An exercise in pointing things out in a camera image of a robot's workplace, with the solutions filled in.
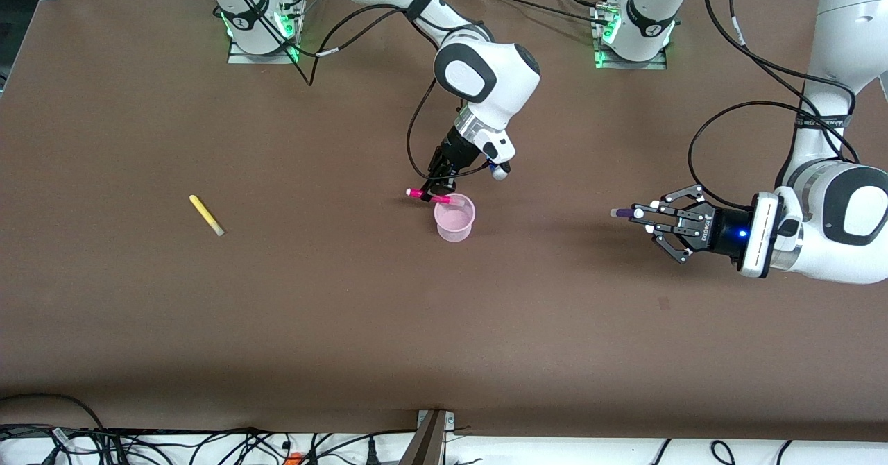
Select pink marker pen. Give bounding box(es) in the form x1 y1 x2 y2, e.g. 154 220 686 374
406 187 466 207

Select pink plastic cup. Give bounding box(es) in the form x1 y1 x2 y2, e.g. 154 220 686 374
434 193 477 243

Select yellow marker pen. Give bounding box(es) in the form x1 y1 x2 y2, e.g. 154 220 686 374
189 194 225 237

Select white left gripper mount plate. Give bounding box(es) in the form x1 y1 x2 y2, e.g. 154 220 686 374
737 193 783 280

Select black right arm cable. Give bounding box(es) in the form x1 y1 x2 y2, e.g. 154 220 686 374
219 0 445 183

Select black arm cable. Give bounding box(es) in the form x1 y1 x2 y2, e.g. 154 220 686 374
688 0 861 210
219 0 445 183

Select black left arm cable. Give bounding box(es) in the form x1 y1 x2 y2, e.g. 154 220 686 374
688 0 861 210

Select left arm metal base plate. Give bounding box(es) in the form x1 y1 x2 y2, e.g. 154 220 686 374
593 0 668 70

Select long black table cable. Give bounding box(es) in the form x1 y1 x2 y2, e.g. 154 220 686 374
474 0 611 23

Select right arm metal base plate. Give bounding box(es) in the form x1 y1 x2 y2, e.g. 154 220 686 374
228 0 300 65

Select dark aluminium post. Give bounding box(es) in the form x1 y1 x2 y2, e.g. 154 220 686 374
399 413 446 465

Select black arched floor cable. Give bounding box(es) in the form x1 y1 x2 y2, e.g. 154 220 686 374
0 393 105 432

